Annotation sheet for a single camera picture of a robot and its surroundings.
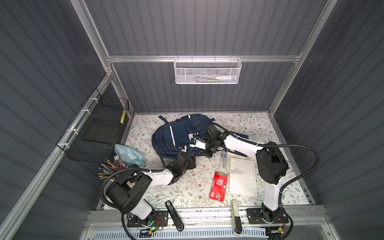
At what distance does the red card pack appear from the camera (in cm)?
82

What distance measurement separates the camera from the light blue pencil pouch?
0.92 meters

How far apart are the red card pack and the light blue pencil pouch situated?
1.49 ft
